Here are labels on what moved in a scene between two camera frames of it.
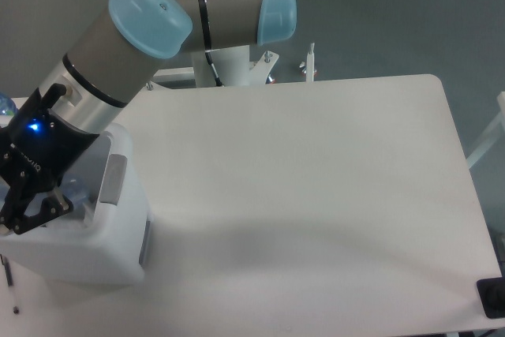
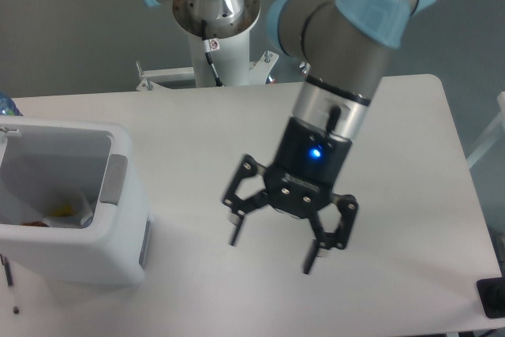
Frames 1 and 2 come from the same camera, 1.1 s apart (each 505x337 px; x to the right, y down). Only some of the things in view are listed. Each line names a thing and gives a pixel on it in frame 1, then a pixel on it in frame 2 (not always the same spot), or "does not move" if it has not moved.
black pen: (9, 277) does not move
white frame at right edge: (495, 135) does not move
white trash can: (107, 244) does not move
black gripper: (38, 150) -> (308, 162)
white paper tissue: (72, 222) does not move
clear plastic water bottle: (80, 189) -> (87, 219)
